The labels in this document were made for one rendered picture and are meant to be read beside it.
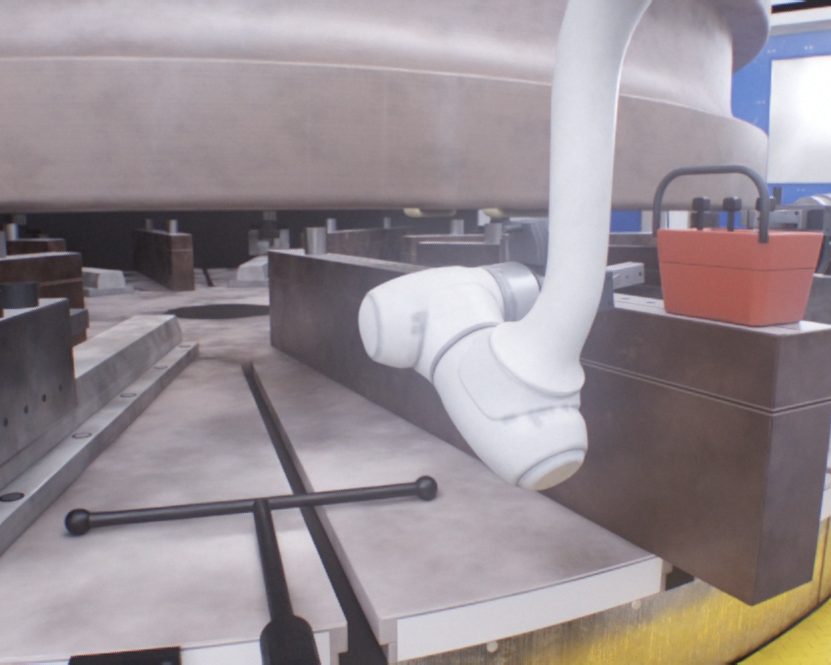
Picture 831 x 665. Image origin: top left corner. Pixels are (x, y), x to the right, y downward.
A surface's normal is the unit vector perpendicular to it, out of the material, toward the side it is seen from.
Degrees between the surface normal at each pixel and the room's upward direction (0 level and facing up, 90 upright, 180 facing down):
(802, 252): 97
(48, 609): 0
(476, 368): 72
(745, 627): 90
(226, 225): 90
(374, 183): 90
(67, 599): 0
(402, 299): 46
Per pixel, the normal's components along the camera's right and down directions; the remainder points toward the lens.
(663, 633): 0.47, 0.14
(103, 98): 0.18, 0.16
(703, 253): -0.88, 0.19
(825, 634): 0.00, -0.99
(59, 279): 0.96, 0.05
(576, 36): -0.61, 0.15
